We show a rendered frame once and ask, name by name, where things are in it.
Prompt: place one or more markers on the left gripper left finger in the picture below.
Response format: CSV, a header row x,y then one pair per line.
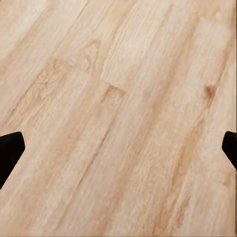
x,y
12,147

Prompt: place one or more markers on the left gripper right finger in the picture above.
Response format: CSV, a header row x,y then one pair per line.
x,y
229,146

